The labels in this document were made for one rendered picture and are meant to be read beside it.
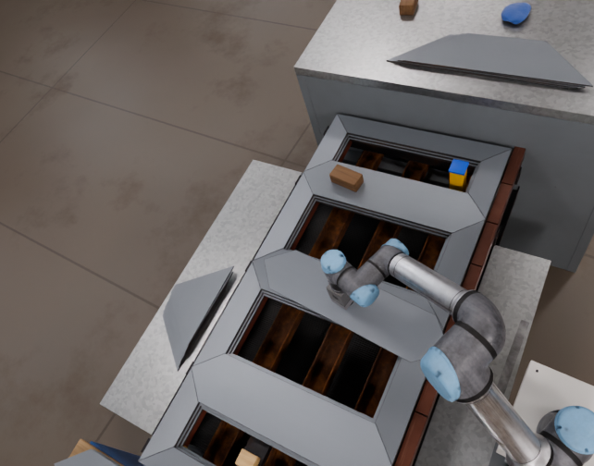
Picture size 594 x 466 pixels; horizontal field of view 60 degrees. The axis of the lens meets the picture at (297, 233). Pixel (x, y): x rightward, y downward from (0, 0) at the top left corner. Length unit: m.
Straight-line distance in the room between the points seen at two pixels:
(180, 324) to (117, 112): 2.59
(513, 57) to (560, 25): 0.26
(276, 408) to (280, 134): 2.18
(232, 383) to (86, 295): 1.77
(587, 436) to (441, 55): 1.39
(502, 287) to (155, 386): 1.32
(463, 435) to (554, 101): 1.16
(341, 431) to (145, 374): 0.80
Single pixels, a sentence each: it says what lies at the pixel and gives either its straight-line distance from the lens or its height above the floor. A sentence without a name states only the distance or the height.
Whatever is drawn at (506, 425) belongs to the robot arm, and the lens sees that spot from 1.38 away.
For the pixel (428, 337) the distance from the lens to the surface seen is 1.72.
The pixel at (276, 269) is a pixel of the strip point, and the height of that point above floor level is 0.85.
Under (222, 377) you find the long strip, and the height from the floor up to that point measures 0.85.
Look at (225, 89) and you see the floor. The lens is 4.00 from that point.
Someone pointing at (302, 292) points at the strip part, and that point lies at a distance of 1.84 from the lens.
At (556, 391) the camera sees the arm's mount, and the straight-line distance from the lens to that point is 1.78.
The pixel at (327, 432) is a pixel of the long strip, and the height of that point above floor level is 0.85.
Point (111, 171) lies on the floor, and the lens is 3.90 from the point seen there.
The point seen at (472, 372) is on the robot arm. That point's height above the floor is 1.28.
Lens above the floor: 2.47
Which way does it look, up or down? 56 degrees down
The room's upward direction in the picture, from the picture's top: 24 degrees counter-clockwise
